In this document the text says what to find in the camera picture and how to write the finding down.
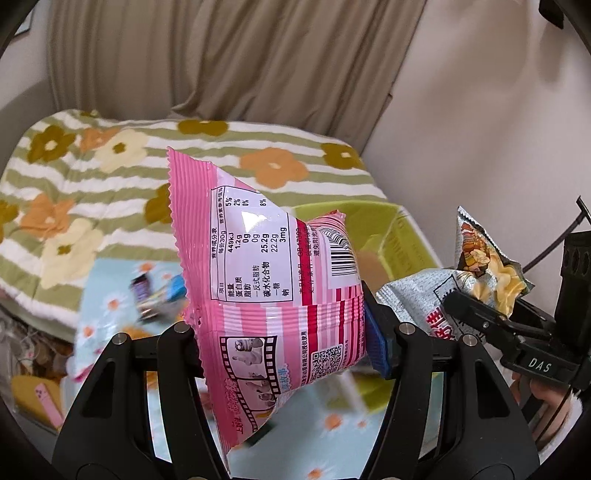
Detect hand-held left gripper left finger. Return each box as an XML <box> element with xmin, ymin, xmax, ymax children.
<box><xmin>52</xmin><ymin>322</ymin><xmax>232</xmax><ymax>480</ymax></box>

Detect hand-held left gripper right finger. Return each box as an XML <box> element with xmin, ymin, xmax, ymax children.
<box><xmin>359</xmin><ymin>279</ymin><xmax>541</xmax><ymax>480</ymax></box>

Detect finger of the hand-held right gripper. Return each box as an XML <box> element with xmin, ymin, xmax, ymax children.
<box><xmin>510</xmin><ymin>299</ymin><xmax>557</xmax><ymax>340</ymax></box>
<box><xmin>441</xmin><ymin>288</ymin><xmax>525</xmax><ymax>354</ymax></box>

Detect silver cartoon snack packet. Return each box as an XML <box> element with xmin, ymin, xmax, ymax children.
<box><xmin>375</xmin><ymin>205</ymin><xmax>535</xmax><ymax>344</ymax></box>

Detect yellow-green cardboard box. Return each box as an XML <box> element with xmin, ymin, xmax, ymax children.
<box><xmin>286</xmin><ymin>199</ymin><xmax>446</xmax><ymax>414</ymax></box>

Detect pink striped snack packet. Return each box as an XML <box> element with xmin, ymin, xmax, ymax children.
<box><xmin>166</xmin><ymin>147</ymin><xmax>370</xmax><ymax>466</ymax></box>

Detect person's right forearm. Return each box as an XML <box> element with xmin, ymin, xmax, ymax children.
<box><xmin>538</xmin><ymin>399</ymin><xmax>583</xmax><ymax>460</ymax></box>

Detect person's right hand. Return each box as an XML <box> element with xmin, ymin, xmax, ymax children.
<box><xmin>510</xmin><ymin>369</ymin><xmax>574</xmax><ymax>432</ymax></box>

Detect blue snack packet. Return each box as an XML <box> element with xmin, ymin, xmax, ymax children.
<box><xmin>161</xmin><ymin>274</ymin><xmax>188</xmax><ymax>306</ymax></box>

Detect purple snack packet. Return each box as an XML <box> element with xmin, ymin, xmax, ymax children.
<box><xmin>129</xmin><ymin>273</ymin><xmax>160</xmax><ymax>321</ymax></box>

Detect light blue floral sheet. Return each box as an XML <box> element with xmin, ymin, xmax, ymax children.
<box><xmin>69</xmin><ymin>258</ymin><xmax>444</xmax><ymax>480</ymax></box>

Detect pink phone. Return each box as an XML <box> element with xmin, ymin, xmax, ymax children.
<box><xmin>34</xmin><ymin>382</ymin><xmax>65</xmax><ymax>429</ymax></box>

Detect yellow box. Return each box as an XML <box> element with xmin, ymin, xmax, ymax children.
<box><xmin>10</xmin><ymin>374</ymin><xmax>63</xmax><ymax>428</ymax></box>

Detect green striped floral blanket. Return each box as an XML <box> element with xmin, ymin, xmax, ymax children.
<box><xmin>0</xmin><ymin>108</ymin><xmax>391</xmax><ymax>344</ymax></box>

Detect beige curtain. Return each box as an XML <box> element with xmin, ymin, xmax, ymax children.
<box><xmin>46</xmin><ymin>0</ymin><xmax>428</xmax><ymax>160</ymax></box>

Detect black cable tie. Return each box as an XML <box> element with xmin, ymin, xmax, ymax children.
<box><xmin>563</xmin><ymin>196</ymin><xmax>591</xmax><ymax>241</ymax></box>

